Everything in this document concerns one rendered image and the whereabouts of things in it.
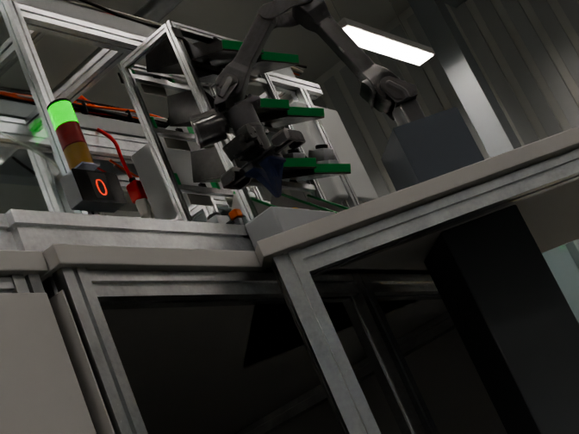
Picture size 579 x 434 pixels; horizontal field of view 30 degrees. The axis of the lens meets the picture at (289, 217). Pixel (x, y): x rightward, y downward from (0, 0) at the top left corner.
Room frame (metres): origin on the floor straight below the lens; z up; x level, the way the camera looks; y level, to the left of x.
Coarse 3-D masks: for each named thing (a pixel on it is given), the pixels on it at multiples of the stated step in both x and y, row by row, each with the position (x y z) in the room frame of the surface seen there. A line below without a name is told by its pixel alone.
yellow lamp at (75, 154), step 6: (72, 144) 1.94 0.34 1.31; (78, 144) 1.95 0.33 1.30; (84, 144) 1.96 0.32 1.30; (66, 150) 1.95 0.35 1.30; (72, 150) 1.94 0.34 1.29; (78, 150) 1.95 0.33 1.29; (84, 150) 1.95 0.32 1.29; (66, 156) 1.95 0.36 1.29; (72, 156) 1.95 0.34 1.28; (78, 156) 1.95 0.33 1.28; (84, 156) 1.95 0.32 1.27; (90, 156) 1.97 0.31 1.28; (72, 162) 1.95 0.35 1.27; (78, 162) 1.94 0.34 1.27; (90, 162) 1.96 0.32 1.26
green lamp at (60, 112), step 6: (54, 102) 1.95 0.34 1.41; (60, 102) 1.95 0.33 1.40; (66, 102) 1.95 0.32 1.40; (48, 108) 1.95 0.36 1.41; (54, 108) 1.95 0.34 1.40; (60, 108) 1.94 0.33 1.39; (66, 108) 1.95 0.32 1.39; (72, 108) 1.97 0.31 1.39; (54, 114) 1.95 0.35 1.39; (60, 114) 1.94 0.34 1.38; (66, 114) 1.95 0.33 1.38; (72, 114) 1.96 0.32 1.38; (54, 120) 1.95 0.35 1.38; (60, 120) 1.94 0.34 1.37; (66, 120) 1.95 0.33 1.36; (72, 120) 1.95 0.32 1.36; (54, 126) 1.95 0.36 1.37
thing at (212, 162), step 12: (192, 156) 2.36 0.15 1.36; (204, 156) 2.33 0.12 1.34; (216, 156) 2.31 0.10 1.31; (192, 168) 2.37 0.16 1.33; (204, 168) 2.34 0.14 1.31; (216, 168) 2.32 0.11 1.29; (288, 168) 2.24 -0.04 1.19; (300, 168) 2.27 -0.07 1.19; (312, 168) 2.30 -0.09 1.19; (204, 180) 2.35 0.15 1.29; (216, 180) 2.38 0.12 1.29
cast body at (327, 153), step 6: (324, 144) 2.39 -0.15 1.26; (312, 150) 2.40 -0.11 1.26; (318, 150) 2.39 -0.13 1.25; (324, 150) 2.38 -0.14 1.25; (330, 150) 2.40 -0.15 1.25; (312, 156) 2.40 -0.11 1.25; (318, 156) 2.39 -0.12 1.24; (324, 156) 2.39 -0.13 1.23; (330, 156) 2.41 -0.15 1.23; (318, 162) 2.40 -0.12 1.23; (324, 162) 2.39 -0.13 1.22; (330, 162) 2.39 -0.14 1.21; (336, 162) 2.41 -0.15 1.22
